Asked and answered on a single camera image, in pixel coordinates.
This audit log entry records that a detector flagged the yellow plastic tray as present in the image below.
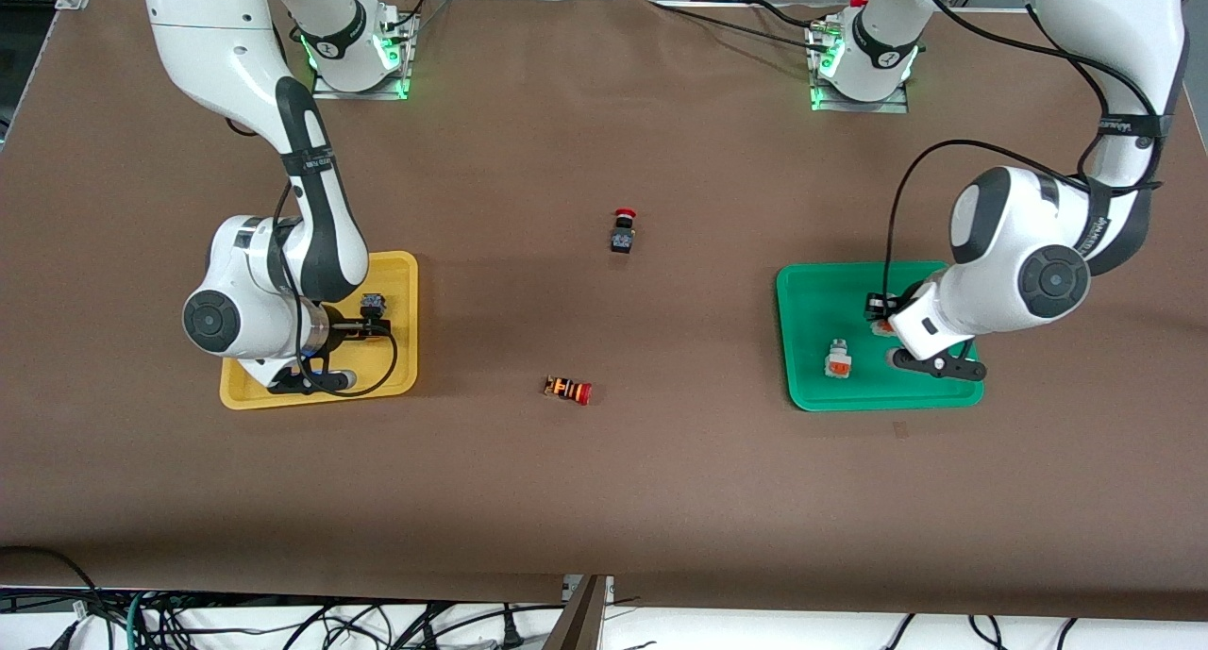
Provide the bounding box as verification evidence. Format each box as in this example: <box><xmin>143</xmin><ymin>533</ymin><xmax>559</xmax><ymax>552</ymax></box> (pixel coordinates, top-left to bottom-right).
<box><xmin>219</xmin><ymin>250</ymin><xmax>420</xmax><ymax>412</ymax></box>

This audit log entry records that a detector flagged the green plastic tray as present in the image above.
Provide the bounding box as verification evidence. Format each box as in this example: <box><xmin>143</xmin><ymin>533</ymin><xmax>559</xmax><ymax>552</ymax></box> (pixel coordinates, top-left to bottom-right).
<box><xmin>775</xmin><ymin>260</ymin><xmax>986</xmax><ymax>413</ymax></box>

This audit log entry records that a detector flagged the red button orange body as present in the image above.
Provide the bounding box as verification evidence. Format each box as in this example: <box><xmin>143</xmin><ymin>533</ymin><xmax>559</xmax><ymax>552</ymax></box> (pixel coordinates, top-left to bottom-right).
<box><xmin>544</xmin><ymin>375</ymin><xmax>595</xmax><ymax>408</ymax></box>

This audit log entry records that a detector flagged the brown paper table cover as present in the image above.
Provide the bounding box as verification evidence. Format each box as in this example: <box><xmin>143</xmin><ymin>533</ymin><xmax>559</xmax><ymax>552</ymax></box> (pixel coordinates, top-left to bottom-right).
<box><xmin>0</xmin><ymin>0</ymin><xmax>1208</xmax><ymax>623</ymax></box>

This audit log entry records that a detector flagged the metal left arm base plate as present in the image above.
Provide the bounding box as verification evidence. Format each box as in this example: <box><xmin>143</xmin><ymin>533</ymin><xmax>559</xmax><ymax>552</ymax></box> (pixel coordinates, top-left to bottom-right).
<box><xmin>808</xmin><ymin>20</ymin><xmax>911</xmax><ymax>115</ymax></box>

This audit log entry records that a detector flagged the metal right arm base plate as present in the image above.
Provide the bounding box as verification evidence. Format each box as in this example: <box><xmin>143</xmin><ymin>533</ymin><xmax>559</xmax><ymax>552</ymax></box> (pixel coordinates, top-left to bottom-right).
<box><xmin>310</xmin><ymin>8</ymin><xmax>421</xmax><ymax>102</ymax></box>

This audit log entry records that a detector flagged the black base power cable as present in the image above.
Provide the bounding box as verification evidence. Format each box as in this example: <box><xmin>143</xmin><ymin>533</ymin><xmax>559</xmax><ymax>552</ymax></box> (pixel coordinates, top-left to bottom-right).
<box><xmin>645</xmin><ymin>0</ymin><xmax>836</xmax><ymax>52</ymax></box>

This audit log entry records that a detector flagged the green floor cable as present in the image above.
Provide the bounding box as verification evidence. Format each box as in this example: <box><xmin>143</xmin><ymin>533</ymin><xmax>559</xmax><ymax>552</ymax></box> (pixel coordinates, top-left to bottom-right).
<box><xmin>123</xmin><ymin>591</ymin><xmax>157</xmax><ymax>650</ymax></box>

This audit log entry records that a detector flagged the black floor cable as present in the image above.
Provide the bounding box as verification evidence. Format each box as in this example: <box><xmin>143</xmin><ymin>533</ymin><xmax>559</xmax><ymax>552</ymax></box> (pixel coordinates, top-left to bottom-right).
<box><xmin>0</xmin><ymin>544</ymin><xmax>119</xmax><ymax>650</ymax></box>

